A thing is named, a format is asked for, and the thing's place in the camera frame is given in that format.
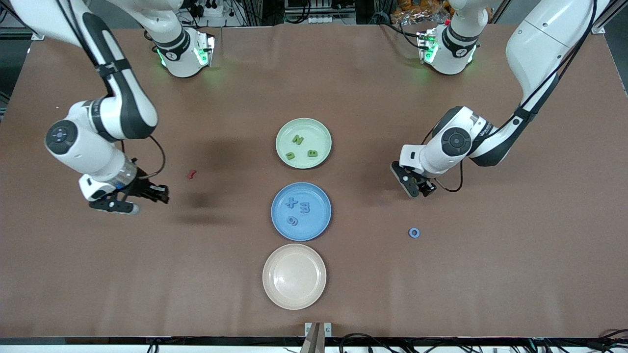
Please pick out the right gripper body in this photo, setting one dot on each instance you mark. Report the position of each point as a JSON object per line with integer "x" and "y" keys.
{"x": 141, "y": 185}

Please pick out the green letter N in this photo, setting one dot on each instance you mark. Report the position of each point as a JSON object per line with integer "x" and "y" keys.
{"x": 291, "y": 157}
{"x": 298, "y": 139}

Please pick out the blue letter E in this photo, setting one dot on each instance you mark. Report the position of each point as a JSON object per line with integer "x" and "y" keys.
{"x": 305, "y": 208}

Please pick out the blue letter X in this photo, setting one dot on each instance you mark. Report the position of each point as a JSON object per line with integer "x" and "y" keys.
{"x": 291, "y": 202}

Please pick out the blue letter G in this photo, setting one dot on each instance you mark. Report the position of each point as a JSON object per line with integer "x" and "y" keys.
{"x": 289, "y": 221}

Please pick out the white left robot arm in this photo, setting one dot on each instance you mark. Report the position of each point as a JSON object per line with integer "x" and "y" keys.
{"x": 539, "y": 44}

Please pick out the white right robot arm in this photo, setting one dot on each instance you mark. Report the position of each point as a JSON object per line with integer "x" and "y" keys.
{"x": 122, "y": 110}

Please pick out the blue letter O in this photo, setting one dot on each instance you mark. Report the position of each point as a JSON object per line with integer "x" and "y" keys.
{"x": 410, "y": 232}

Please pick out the pale green plate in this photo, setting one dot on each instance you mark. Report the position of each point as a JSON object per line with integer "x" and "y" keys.
{"x": 314, "y": 135}

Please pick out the blue plate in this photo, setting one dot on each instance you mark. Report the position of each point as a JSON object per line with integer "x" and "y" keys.
{"x": 316, "y": 225}

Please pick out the orange snack bag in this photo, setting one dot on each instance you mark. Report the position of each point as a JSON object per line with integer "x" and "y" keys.
{"x": 407, "y": 12}

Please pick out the beige plate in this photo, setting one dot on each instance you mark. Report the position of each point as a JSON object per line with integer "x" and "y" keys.
{"x": 294, "y": 277}

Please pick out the white power strip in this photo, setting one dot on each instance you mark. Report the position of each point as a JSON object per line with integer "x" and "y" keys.
{"x": 211, "y": 11}
{"x": 324, "y": 19}

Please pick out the aluminium frame post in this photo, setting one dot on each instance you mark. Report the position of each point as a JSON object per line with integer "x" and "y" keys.
{"x": 596, "y": 28}
{"x": 35, "y": 37}

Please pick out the grey metal table bracket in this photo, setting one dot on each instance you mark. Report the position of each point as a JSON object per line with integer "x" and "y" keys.
{"x": 309, "y": 328}

